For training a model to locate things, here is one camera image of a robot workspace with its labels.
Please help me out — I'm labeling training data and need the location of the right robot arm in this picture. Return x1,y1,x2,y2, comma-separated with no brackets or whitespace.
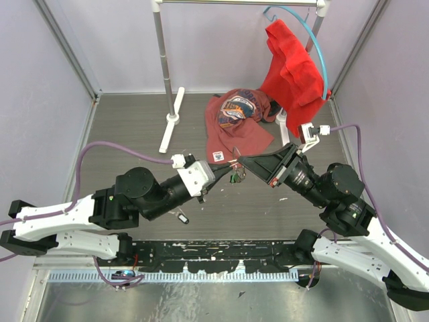
238,144,428,311

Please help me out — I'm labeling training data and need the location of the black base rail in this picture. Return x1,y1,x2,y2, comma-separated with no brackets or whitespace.
97,239,313,274

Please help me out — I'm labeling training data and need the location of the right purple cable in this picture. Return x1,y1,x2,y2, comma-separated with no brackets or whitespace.
328,123,429,272

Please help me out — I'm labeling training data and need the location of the key with black tag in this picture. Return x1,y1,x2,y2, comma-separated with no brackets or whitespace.
168,207,190,225

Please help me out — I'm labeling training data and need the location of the bright red shirt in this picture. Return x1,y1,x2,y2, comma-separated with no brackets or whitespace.
260,19,327,137

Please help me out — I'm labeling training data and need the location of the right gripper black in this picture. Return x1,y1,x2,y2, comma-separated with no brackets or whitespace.
235,140,328,207

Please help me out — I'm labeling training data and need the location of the blue clothes hanger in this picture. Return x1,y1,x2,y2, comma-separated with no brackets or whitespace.
263,5,329,100

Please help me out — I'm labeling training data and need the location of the purple cable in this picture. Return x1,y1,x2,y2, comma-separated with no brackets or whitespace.
0,140,175,286
328,123,429,272

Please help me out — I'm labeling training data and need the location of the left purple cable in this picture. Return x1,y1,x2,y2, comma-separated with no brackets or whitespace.
0,140,175,286

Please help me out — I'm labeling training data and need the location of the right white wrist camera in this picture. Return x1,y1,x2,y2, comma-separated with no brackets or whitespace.
298,123,330,153

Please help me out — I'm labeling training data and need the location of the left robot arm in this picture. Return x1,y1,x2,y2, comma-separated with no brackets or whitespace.
1,161,232,266

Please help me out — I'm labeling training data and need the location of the faded red t-shirt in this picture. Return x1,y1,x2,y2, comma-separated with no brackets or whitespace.
205,89,275,164

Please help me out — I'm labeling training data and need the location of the key with green tag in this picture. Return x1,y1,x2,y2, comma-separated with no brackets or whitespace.
230,168,247,184

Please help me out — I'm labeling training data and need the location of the white clothes rack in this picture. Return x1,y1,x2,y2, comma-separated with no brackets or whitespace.
150,0,331,154

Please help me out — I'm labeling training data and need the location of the white cable duct strip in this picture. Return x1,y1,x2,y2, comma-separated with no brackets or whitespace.
47,269,299,283

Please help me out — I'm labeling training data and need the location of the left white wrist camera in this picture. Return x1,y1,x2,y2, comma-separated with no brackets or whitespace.
170,154,215,197

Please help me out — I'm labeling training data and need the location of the large metal keyring with clips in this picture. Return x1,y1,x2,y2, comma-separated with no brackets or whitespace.
229,146,245,172

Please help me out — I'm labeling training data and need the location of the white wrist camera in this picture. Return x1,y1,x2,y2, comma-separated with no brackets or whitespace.
170,154,215,197
298,123,330,153

